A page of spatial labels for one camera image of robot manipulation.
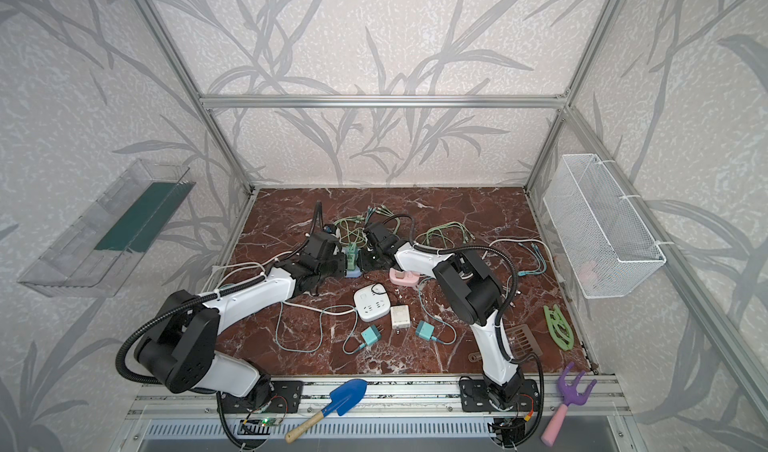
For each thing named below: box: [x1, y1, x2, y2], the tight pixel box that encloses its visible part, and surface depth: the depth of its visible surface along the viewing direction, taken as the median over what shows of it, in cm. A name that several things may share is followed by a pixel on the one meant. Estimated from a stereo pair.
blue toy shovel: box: [285, 378, 368, 443], surface depth 75 cm
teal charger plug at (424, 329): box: [416, 320, 435, 340], surface depth 84 cm
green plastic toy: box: [543, 304, 575, 351], surface depth 86 cm
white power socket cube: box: [354, 283, 391, 322], surface depth 89 cm
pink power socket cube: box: [389, 268, 420, 286], surface depth 95 cm
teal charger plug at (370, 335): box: [361, 324, 381, 346], surface depth 84 cm
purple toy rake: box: [540, 362, 597, 447], surface depth 75 cm
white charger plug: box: [390, 304, 411, 329], surface depth 86 cm
